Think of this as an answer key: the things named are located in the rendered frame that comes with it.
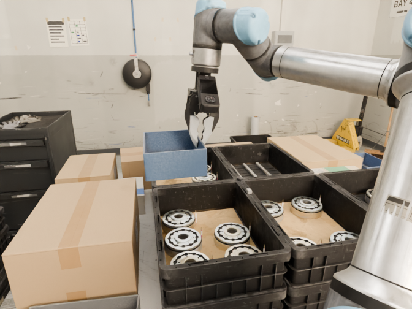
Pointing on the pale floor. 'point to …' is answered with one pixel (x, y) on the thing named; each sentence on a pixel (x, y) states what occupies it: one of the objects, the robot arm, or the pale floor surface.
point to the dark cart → (32, 162)
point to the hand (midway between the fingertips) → (199, 143)
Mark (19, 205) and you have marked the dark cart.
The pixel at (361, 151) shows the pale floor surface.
